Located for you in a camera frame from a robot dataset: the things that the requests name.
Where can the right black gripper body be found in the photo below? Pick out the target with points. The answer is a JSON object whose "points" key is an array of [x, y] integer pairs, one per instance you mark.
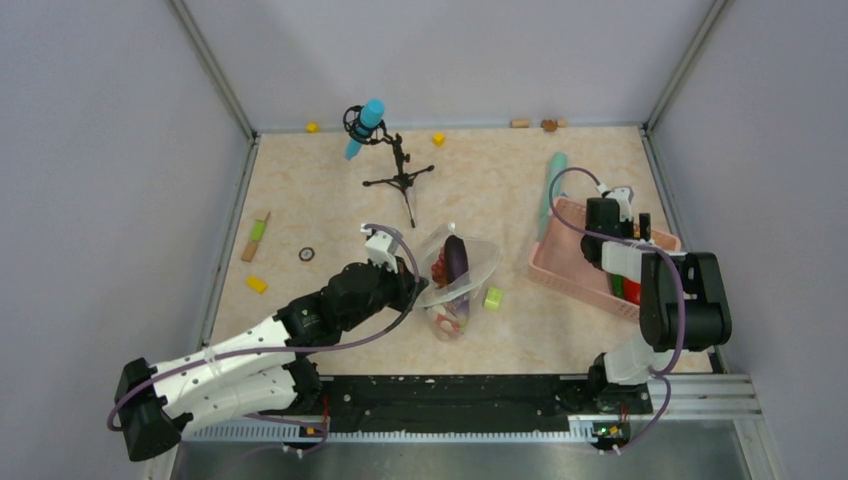
{"points": [[627, 228]]}

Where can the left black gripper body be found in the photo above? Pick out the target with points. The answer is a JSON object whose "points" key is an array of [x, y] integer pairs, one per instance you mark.
{"points": [[391, 291]]}

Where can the red grape bunch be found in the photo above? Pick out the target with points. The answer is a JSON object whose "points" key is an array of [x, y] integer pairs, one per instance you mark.
{"points": [[439, 274]]}

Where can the clear zip top bag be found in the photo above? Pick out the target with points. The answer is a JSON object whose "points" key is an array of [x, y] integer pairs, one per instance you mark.
{"points": [[483, 256]]}

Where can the purple eggplant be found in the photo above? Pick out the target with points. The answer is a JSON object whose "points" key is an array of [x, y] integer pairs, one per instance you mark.
{"points": [[457, 267]]}

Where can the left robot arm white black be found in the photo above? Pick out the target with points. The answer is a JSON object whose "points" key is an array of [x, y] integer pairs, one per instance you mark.
{"points": [[265, 369]]}

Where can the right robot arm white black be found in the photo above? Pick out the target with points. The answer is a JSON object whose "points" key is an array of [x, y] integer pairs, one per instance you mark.
{"points": [[683, 304]]}

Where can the pink plastic basket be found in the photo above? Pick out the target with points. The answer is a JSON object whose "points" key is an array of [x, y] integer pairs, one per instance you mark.
{"points": [[557, 262]]}

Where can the green cucumber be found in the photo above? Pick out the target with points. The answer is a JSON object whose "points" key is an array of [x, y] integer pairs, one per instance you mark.
{"points": [[617, 285]]}

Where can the poker chip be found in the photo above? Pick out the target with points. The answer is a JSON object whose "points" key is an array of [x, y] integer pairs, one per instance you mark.
{"points": [[306, 254]]}

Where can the teal cylinder tube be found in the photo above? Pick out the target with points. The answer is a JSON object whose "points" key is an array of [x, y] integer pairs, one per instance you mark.
{"points": [[552, 187]]}

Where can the red pepper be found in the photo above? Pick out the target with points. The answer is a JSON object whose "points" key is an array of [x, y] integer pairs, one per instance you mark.
{"points": [[632, 291]]}

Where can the yellow block near left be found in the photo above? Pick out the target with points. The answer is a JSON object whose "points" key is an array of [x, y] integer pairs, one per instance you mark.
{"points": [[256, 284]]}

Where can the brown wooden piece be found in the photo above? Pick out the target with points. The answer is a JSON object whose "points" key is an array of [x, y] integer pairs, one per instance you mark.
{"points": [[552, 125]]}

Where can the green and wood block stick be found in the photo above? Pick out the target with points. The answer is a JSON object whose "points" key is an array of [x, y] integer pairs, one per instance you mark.
{"points": [[256, 233]]}

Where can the lime green toy brick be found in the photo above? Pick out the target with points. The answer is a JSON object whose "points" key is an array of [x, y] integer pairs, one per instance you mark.
{"points": [[493, 298]]}

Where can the black microphone tripod stand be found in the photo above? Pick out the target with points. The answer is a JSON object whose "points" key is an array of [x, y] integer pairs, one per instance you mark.
{"points": [[402, 180]]}

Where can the blue microphone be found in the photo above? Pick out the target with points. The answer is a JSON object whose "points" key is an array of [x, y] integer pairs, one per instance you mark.
{"points": [[360, 122]]}

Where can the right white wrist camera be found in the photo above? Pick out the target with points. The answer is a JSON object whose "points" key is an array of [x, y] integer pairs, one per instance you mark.
{"points": [[623, 196]]}

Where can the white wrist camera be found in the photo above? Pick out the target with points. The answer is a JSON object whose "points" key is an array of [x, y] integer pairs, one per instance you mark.
{"points": [[381, 245], [623, 196]]}

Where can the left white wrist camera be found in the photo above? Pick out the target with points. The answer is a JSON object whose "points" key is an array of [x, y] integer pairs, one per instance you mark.
{"points": [[381, 245]]}

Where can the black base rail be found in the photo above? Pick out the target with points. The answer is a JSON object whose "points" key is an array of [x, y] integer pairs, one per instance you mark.
{"points": [[453, 404]]}

